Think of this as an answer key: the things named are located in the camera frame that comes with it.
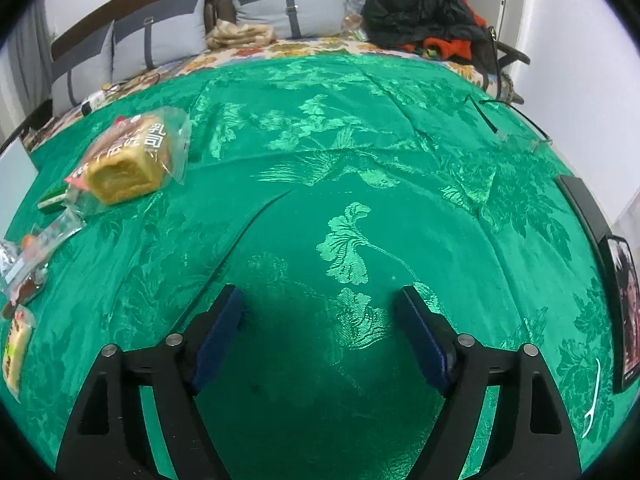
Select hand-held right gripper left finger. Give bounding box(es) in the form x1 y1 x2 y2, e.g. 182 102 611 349
55 284 246 480

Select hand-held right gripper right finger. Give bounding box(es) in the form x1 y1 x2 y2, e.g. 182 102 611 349
394 284 583 480

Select bread loaf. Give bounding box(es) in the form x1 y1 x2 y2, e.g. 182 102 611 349
64 107 193 218

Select clear jelly stick packet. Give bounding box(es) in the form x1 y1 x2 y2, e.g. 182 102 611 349
2 208 83 286

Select white floss pick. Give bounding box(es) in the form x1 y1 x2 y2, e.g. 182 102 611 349
582 357 602 437

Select brown snack in clear packet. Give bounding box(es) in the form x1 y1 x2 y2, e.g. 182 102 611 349
0 270 51 321

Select small beige bread packet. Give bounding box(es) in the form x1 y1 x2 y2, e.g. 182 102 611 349
1 305 37 403

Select black framed phone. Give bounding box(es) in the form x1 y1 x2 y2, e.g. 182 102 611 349
597 234 640 395

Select green and white snack stick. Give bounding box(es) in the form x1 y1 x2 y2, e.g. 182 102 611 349
37 185 71 211

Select eyeglasses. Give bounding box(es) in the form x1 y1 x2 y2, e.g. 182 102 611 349
465 94 553 153

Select green patterned blanket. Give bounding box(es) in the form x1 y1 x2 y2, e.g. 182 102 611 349
0 55 640 480

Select small clear snack packet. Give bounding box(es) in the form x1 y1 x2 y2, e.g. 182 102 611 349
0 240 21 281

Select red garment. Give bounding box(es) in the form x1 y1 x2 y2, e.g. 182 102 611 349
422 0 488 61

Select folded beige cloth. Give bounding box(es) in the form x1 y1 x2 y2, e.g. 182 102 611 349
206 19 277 51

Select clear plastic bag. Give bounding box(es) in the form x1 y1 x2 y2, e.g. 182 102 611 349
341 0 373 43

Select black red backpack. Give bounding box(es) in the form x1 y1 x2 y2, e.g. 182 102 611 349
360 0 501 76

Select grey curtain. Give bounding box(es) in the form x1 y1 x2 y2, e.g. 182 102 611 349
10 0 53 126

